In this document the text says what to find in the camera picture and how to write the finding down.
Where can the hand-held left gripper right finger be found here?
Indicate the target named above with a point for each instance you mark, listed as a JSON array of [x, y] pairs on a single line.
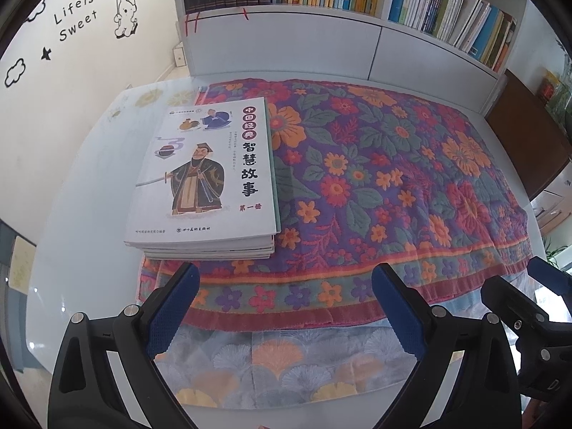
[[400, 317]]

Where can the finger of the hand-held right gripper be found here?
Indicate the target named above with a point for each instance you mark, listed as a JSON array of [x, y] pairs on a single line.
[[547, 275], [514, 304]]

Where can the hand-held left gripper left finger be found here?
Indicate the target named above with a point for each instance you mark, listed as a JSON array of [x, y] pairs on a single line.
[[172, 317]]

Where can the green potted plant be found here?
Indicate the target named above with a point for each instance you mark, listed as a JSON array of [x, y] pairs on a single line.
[[556, 254]]

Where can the white drawer unit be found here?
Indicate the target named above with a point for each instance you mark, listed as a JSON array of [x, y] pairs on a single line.
[[549, 208]]

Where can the brown wooden cabinet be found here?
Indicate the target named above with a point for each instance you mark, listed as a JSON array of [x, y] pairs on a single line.
[[531, 143]]

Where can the floral blanket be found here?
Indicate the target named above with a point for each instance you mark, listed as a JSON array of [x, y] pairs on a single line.
[[380, 178]]

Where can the pale yellow poster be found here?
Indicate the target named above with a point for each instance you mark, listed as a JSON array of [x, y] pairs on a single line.
[[22, 268]]

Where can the red and yellow jar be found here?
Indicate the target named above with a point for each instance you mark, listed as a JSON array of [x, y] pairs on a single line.
[[547, 87]]

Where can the white bookshelf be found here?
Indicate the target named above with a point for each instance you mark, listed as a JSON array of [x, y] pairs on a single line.
[[313, 40]]

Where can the white wall socket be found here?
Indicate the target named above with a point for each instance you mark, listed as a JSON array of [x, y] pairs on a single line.
[[178, 56]]

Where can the black cloud wall decal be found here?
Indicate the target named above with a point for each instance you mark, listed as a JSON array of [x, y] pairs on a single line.
[[35, 9], [15, 71]]

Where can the black bird wall decal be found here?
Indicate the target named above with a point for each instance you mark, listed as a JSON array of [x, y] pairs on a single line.
[[44, 53]]

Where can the black lettering wall decal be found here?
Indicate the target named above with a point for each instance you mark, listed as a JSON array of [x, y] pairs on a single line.
[[76, 24]]

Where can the bear on swing wall decal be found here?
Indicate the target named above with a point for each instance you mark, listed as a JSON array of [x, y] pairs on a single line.
[[127, 6]]

